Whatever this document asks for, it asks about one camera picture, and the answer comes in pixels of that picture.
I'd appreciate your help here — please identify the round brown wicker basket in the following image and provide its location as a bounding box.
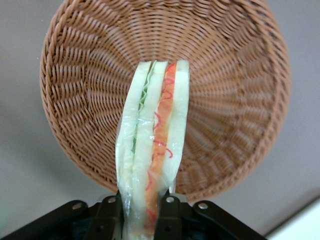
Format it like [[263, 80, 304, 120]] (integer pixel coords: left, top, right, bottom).
[[39, 0, 292, 204]]

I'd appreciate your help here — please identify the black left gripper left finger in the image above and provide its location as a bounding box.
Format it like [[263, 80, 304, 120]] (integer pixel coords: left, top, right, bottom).
[[0, 194, 125, 240]]

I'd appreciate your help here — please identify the triangle sandwich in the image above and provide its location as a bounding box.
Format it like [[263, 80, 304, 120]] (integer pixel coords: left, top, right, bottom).
[[114, 59, 190, 240]]

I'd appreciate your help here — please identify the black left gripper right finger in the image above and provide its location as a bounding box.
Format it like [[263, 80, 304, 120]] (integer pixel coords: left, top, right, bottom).
[[155, 193, 268, 240]]

